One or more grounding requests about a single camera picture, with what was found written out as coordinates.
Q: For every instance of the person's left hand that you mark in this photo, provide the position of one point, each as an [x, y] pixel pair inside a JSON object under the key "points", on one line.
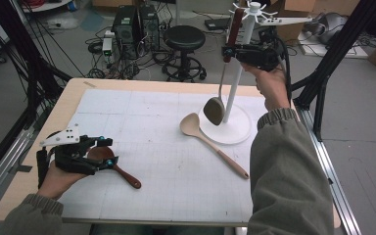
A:
{"points": [[55, 182]]}

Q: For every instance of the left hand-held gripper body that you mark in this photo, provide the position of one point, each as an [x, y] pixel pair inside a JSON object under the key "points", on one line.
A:
{"points": [[71, 156]]}

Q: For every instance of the white power unit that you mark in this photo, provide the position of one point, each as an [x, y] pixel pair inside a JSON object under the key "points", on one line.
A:
{"points": [[107, 44]]}

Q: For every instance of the aluminium rail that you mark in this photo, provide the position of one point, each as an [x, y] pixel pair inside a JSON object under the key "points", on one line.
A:
{"points": [[339, 196], [3, 163]]}

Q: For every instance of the grey rounded device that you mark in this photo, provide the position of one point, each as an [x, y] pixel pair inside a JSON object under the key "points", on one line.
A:
{"points": [[326, 27]]}

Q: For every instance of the person's right hand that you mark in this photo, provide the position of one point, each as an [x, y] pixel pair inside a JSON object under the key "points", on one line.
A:
{"points": [[272, 88]]}

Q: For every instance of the white grid mat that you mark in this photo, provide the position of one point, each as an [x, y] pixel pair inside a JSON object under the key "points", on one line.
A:
{"points": [[176, 182]]}

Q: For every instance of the black metal frame stand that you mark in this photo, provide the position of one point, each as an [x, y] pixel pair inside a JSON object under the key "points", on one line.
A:
{"points": [[319, 81], [32, 71]]}

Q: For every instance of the white utensil rack with hooks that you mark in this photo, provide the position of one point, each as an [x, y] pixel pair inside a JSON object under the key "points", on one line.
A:
{"points": [[235, 88]]}

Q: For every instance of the large cardboard box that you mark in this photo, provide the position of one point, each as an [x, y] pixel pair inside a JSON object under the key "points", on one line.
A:
{"points": [[290, 9]]}

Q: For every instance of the black flat device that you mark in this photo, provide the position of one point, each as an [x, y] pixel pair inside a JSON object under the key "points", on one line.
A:
{"points": [[217, 23]]}

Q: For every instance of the black round stool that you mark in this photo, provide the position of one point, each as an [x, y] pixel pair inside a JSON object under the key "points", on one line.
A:
{"points": [[184, 37]]}

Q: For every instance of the round white table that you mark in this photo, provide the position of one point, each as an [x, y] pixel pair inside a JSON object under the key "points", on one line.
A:
{"points": [[45, 5]]}

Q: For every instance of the dark brown wooden spoon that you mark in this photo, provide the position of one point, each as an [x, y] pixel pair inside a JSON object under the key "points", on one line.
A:
{"points": [[127, 178]]}

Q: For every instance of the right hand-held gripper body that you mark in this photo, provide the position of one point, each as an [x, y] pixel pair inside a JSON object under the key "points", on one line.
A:
{"points": [[258, 55]]}

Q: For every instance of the black computer tower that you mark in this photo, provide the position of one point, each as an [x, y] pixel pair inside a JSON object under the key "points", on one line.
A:
{"points": [[125, 32], [150, 26]]}

